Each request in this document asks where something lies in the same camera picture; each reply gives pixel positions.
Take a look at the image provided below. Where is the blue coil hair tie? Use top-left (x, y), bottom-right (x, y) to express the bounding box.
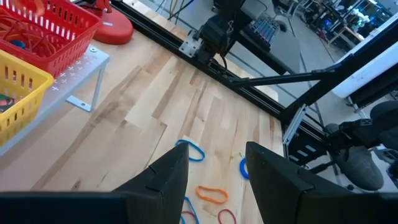
top-left (239, 157), bottom-right (251, 181)

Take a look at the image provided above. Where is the yellow plastic basket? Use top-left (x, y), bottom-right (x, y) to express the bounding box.
top-left (0, 49), bottom-right (55, 147)

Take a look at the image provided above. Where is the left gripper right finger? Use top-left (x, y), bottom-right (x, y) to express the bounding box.
top-left (245, 141), bottom-right (398, 224)

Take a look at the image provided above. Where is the person's foot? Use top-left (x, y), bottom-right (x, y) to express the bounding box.
top-left (325, 123), bottom-right (386, 192)

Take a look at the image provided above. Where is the red desk lamp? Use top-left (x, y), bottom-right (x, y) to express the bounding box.
top-left (73, 0), bottom-right (135, 45)

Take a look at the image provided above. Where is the silver aluminium bracket bar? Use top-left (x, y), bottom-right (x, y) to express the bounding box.
top-left (282, 104), bottom-right (308, 154)

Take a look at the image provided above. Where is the white perforated metal shelf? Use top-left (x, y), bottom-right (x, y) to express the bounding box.
top-left (0, 44), bottom-right (111, 157)

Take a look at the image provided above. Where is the orange rubber band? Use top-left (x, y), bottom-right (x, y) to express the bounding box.
top-left (4, 29), bottom-right (57, 59)
top-left (195, 185), bottom-right (229, 205)

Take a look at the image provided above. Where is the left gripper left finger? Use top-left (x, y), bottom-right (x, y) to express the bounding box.
top-left (0, 142), bottom-right (190, 224)

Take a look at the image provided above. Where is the grey desk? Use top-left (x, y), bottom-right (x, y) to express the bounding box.
top-left (238, 12), bottom-right (302, 77)

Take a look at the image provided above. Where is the white board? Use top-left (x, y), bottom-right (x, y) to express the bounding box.
top-left (331, 40), bottom-right (398, 100)

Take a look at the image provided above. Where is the backlit computer keyboard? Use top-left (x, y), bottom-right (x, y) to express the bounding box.
top-left (248, 16), bottom-right (281, 53)

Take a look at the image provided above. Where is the black aluminium frame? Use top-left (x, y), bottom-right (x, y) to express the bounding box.
top-left (110, 0), bottom-right (398, 175)

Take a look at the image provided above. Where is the red plastic basket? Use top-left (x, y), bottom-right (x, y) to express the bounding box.
top-left (0, 0), bottom-right (103, 78)

